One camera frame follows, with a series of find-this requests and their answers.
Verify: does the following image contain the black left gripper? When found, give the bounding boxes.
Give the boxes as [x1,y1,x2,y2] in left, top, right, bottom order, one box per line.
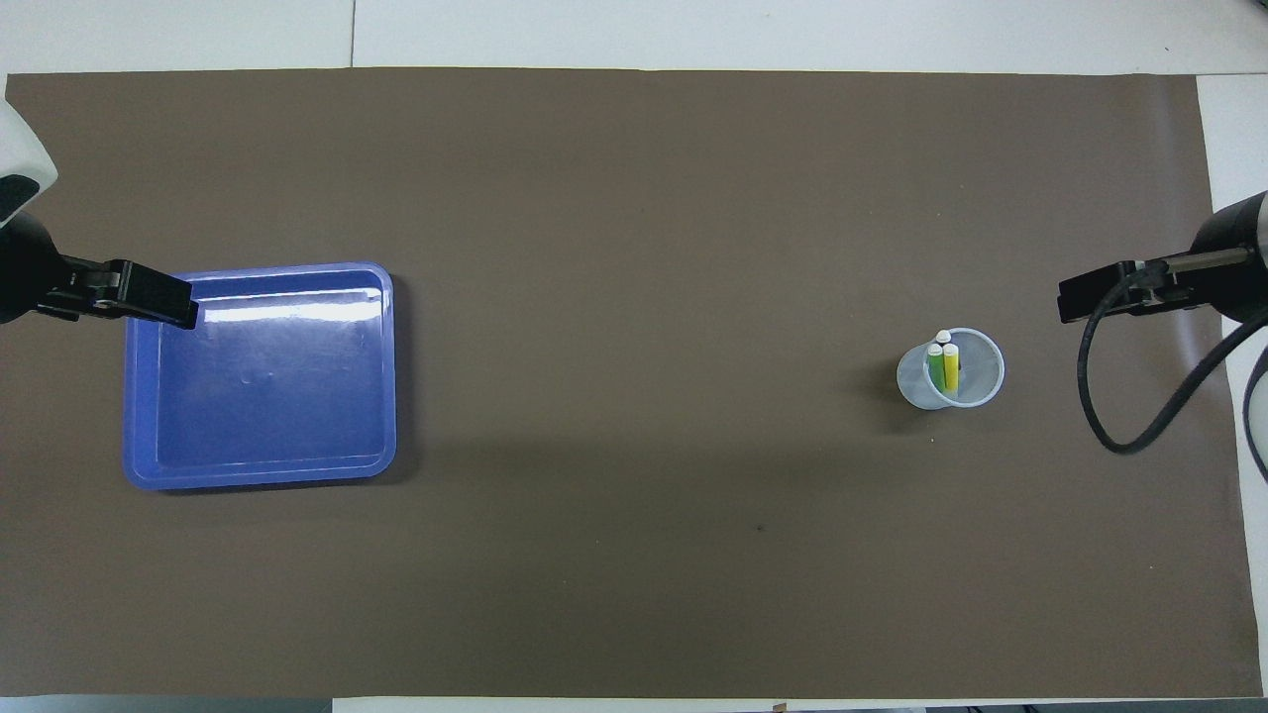
[0,213,200,331]

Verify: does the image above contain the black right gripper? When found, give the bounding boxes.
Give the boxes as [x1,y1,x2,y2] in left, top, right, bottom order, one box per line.
[1058,196,1268,326]

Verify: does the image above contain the blue plastic tray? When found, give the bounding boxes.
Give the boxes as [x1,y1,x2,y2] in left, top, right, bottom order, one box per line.
[122,261,398,493]

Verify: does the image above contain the translucent plastic cup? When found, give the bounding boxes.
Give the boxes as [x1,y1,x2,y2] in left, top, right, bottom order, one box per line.
[897,327,1006,411]

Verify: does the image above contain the brown table mat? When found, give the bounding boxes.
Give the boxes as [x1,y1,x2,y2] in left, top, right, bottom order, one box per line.
[0,67,1234,699]

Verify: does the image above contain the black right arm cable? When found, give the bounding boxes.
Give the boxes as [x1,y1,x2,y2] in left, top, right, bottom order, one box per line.
[1078,248,1268,457]

